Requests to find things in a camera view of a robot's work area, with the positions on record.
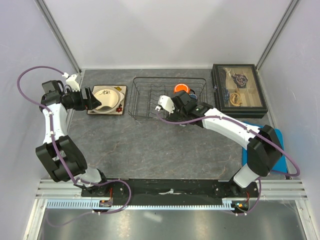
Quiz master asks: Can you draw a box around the purple cable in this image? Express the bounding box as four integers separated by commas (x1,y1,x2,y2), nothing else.
16,65,132,227
156,109,301,216

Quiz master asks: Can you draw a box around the black glass-lid jewelry box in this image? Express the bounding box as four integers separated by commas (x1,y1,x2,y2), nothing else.
211,63,268,119

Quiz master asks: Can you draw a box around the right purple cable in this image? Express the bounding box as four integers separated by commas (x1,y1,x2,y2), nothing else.
156,109,301,216

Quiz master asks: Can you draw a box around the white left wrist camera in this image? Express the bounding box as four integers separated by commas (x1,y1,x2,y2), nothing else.
62,72,81,92

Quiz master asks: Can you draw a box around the blue cloth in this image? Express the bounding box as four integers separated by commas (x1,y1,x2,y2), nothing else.
241,121,288,174

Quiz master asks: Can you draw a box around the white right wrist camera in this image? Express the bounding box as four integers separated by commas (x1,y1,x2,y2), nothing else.
155,95,175,114

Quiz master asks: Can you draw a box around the grey slotted cable duct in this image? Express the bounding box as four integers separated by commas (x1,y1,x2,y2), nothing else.
46,199,235,211

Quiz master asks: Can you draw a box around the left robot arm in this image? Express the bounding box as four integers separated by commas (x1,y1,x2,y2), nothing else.
35,75,110,197

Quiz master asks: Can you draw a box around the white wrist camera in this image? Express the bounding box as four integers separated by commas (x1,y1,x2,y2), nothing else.
155,95,175,114
62,72,81,92

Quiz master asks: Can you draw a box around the small cream plate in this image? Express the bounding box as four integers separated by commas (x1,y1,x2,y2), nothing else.
91,87,121,112

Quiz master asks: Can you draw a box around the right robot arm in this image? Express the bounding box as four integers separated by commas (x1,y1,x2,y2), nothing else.
158,90,283,197

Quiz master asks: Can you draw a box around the blue mug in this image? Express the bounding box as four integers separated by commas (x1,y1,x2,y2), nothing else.
189,93,198,100

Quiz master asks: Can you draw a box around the black wire dish rack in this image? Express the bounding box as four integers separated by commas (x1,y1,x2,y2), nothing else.
128,76,208,121

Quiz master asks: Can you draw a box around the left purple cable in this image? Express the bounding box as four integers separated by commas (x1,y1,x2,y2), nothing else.
16,65,132,227

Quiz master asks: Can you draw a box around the cream plate blue spiral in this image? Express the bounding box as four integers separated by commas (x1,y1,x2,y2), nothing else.
89,86,126,114

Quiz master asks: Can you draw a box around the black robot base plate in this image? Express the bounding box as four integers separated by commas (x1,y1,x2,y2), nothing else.
81,178,259,206

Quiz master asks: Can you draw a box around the square floral plate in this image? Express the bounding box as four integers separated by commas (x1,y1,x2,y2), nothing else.
86,85,128,116

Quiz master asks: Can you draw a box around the orange mug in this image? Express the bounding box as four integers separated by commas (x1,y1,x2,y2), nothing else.
173,83,191,94

